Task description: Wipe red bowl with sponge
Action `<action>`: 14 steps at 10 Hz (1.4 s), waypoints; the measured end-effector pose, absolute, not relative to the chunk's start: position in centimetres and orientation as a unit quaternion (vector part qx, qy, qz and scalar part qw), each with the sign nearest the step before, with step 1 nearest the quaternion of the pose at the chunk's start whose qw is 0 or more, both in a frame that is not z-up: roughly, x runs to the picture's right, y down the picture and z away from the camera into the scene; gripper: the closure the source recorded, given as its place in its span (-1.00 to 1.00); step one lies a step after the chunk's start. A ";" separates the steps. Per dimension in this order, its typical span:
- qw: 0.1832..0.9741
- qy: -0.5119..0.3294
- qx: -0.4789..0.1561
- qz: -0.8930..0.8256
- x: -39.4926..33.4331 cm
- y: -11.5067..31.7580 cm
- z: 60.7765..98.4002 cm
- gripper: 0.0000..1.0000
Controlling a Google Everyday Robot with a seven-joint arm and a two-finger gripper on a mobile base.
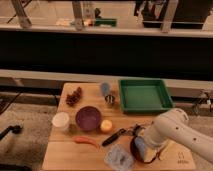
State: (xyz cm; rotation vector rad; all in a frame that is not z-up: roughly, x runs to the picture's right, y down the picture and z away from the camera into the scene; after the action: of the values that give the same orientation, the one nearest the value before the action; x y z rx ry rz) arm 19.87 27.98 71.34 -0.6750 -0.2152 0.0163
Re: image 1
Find red bowl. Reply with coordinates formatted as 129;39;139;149
129;135;159;165

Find blue yellow sponge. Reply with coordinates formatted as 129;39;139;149
134;136;156;163

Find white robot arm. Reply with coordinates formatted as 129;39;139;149
144;108;213;163

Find purple bowl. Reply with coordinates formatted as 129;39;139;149
75;106;101;131

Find blue grey cup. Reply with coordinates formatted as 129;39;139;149
100;83;110;97

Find wooden cutting board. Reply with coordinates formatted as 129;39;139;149
42;82;196;171

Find bunch of dark grapes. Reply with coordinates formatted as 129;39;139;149
66;87;82;106

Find yellow round fruit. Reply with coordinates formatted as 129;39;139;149
100;120;113;133

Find green plastic tray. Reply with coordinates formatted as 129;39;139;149
118;79;174;114

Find white cup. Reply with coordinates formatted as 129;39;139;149
52;112;70;132

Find red chili pepper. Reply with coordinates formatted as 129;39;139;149
72;136;100;148

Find clear plastic bag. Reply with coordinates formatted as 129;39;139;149
104;144;134;171

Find yellow banana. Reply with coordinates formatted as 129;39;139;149
158;140;174;160

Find black handled knife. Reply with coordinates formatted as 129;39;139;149
102;128;127;147

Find black handle tool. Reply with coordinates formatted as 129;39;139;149
0;125;22;141

